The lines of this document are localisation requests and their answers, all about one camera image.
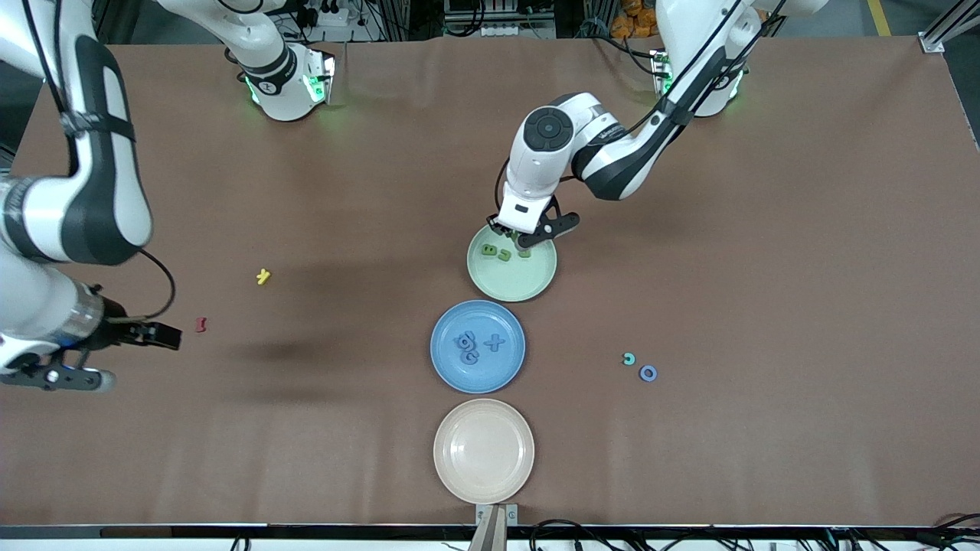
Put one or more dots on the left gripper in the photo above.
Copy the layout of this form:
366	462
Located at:
498	229

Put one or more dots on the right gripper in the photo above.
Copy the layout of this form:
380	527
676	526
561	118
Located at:
119	328

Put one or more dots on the green letter B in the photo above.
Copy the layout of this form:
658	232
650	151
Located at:
504	253

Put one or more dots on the blue plus sign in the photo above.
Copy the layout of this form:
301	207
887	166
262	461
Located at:
496	343

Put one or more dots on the blue number six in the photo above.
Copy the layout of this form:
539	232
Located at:
468	342

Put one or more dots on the blue letter G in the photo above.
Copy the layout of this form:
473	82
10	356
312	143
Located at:
471	359

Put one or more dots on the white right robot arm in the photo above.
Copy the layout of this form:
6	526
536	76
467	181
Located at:
99	191

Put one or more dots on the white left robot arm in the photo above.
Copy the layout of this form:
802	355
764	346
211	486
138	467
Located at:
612	164

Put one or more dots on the green plate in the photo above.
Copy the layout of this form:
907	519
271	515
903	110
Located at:
513	279

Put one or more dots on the yellow letter K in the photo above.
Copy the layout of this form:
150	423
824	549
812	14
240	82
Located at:
262	276

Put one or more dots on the blue plate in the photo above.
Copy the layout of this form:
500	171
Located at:
498	371

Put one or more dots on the brown table cover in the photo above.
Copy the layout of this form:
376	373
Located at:
306	428

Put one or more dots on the purple letter O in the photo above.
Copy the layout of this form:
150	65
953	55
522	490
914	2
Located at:
641	373

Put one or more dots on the white electronics box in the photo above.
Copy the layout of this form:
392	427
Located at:
498	15

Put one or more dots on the beige plate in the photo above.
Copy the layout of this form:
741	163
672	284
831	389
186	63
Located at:
484	451

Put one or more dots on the bag of oranges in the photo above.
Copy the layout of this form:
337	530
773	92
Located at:
632	19

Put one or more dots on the white power strip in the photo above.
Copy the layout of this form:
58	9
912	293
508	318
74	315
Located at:
329	14

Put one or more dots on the table edge rail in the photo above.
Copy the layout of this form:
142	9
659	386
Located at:
230	531

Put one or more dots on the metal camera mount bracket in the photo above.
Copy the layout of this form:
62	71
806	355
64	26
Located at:
496	524

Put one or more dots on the aluminium frame profile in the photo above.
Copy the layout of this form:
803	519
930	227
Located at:
953	21

